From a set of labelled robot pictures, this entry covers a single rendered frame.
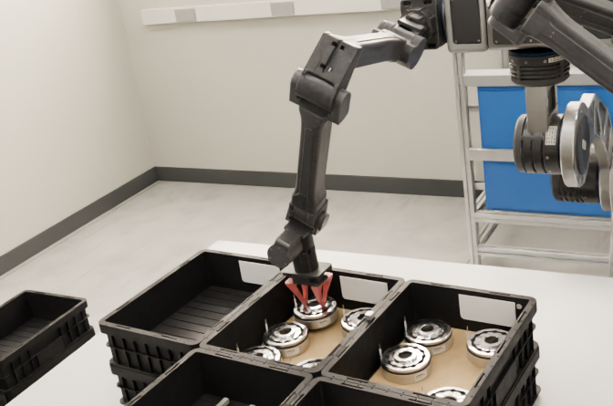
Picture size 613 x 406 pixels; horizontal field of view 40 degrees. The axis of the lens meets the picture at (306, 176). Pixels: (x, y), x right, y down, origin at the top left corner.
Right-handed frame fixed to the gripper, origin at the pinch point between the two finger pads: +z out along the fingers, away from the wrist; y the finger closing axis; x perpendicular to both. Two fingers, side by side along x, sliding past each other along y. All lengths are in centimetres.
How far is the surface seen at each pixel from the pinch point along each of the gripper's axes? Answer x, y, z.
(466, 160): 176, -38, 39
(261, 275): 7.4, -20.3, -0.5
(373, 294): 7.6, 11.7, 0.6
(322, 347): -9.1, 6.8, 5.2
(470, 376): -8.4, 41.3, 6.2
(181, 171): 243, -275, 83
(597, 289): 56, 49, 22
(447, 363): -5.7, 35.2, 6.1
